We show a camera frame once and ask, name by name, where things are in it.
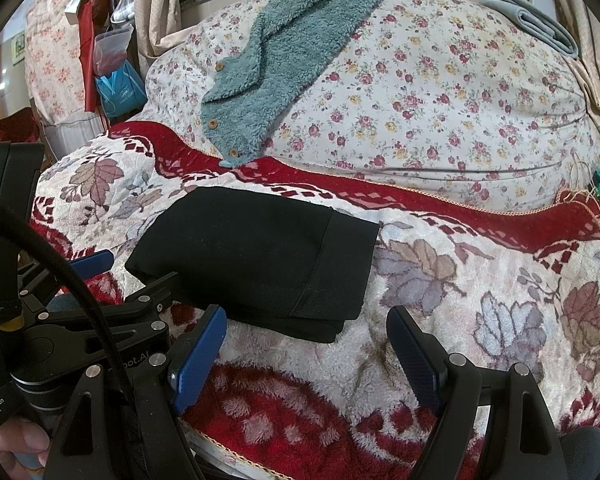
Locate person's left hand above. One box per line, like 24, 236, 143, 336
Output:
0, 417, 51, 480

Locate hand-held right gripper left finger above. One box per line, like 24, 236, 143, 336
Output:
42, 304, 228, 480

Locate clear plastic bag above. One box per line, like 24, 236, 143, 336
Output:
92, 25, 135, 78

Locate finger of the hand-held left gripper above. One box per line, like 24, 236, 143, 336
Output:
17, 249, 116, 311
35, 271, 181, 333

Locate red and white floral blanket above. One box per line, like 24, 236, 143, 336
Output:
30, 120, 600, 466

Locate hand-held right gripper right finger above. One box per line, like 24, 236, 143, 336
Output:
386, 305, 563, 480

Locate dark grey cloth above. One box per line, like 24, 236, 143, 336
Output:
555, 427, 600, 480

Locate black pants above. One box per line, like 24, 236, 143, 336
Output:
124, 185, 381, 345

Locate teal fleece jacket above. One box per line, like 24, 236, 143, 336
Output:
200, 0, 416, 168

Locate white cloth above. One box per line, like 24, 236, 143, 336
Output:
42, 110, 106, 161

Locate red hanging cloth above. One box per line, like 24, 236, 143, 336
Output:
77, 0, 111, 111

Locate blue bag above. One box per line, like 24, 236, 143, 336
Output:
95, 62, 148, 123

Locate beige curtain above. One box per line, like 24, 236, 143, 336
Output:
132, 0, 181, 58
545, 0, 600, 146

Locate black cable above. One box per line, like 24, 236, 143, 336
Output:
0, 194, 151, 480

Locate grey folded cloth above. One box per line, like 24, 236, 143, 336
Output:
480, 0, 578, 58

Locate floral bedsheet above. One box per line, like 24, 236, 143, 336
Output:
145, 0, 600, 211

